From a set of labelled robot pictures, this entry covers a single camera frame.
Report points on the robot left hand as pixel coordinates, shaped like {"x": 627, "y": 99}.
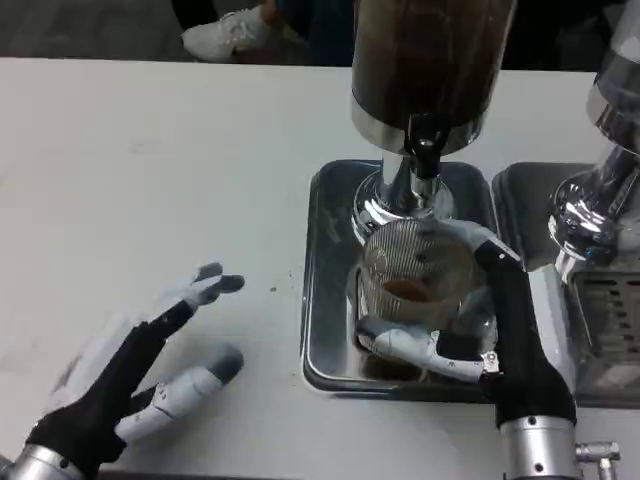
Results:
{"x": 115, "y": 380}

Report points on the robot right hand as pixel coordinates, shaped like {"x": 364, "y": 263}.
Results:
{"x": 515, "y": 340}

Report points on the clear ribbed glass cup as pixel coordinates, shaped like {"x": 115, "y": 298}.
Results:
{"x": 400, "y": 260}

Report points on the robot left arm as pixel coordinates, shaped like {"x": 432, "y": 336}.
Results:
{"x": 40, "y": 462}

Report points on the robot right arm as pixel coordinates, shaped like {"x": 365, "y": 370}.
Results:
{"x": 540, "y": 450}

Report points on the steel drip tray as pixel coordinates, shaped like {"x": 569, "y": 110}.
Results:
{"x": 327, "y": 300}
{"x": 550, "y": 310}

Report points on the slotted steel drip grille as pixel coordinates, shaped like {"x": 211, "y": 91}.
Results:
{"x": 615, "y": 320}

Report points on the black dispenser tap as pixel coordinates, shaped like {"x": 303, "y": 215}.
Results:
{"x": 425, "y": 150}

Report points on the clear drink dispenser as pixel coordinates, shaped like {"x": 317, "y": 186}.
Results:
{"x": 615, "y": 150}

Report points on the brown drink dispenser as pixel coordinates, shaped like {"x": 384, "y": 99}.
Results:
{"x": 430, "y": 60}

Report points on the person's foot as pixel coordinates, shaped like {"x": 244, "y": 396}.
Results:
{"x": 225, "y": 32}

